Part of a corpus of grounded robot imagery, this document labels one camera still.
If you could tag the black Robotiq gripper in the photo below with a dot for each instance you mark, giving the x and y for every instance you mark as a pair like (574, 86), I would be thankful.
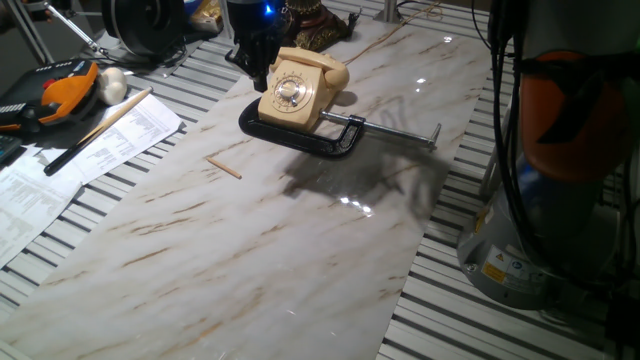
(255, 22)

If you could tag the short wooden stick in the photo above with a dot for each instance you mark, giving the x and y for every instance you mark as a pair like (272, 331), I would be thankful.
(224, 168)

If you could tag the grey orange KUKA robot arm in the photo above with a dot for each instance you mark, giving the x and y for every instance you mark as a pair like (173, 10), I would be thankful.
(560, 125)

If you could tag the beige rotary phone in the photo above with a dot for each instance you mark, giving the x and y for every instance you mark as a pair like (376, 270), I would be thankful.
(285, 117)

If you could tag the gold foil packet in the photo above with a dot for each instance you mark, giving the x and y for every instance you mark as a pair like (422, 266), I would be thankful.
(207, 16)

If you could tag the black C-clamp with steel screw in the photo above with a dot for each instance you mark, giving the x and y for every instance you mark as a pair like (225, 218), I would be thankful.
(300, 142)

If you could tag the black filament spool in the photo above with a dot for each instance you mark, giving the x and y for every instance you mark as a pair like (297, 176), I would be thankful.
(145, 25)

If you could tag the printed paper sheet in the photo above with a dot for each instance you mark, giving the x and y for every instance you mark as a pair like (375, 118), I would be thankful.
(140, 125)
(30, 210)

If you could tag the white garlic-shaped object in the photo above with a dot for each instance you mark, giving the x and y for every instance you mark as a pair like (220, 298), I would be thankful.
(112, 85)

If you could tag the white marble pattern mat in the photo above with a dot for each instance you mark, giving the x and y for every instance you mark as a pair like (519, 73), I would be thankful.
(250, 250)

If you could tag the silver metal rod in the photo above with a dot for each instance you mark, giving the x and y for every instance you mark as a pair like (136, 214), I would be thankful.
(75, 29)

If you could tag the orange black teach pendant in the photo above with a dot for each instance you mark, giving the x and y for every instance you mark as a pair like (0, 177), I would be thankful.
(65, 92)

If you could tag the aluminium profile post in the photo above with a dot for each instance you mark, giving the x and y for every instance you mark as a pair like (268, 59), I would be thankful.
(386, 10)
(226, 20)

